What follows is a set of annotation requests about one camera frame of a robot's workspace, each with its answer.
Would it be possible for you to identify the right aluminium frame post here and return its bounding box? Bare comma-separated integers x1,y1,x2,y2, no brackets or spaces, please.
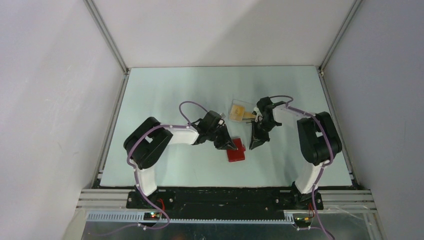
318,0,364,75

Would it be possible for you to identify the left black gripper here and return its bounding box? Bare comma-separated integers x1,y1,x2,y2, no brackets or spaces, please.
207,123,237,150

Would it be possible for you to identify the left aluminium frame post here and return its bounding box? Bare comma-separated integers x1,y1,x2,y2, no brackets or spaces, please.
83,0,129,75

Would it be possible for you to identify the grey slotted cable duct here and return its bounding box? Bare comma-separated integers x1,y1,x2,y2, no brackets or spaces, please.
86,210,295,225

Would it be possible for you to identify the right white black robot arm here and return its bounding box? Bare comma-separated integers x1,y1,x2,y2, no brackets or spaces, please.
249,96,343,209

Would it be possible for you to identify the orange credit card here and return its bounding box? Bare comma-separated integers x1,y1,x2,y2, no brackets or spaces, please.
242,112,256,121
229,104,245,122

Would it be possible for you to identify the red leather card holder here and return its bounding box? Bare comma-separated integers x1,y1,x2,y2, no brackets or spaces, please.
226,138,246,163

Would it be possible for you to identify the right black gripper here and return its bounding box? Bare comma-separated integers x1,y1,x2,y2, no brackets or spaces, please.
249,118,278,150

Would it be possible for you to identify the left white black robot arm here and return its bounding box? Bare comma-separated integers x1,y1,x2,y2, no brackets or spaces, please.
123,110,238,208

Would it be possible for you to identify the aluminium front rail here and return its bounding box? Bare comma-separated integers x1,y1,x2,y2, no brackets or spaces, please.
318,190,377,214

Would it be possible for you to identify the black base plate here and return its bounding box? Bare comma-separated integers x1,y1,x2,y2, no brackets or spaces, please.
126,186,323,210

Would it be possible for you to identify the aluminium frame post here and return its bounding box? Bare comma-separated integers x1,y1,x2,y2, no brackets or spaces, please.
318,0,364,75
83,0,129,75

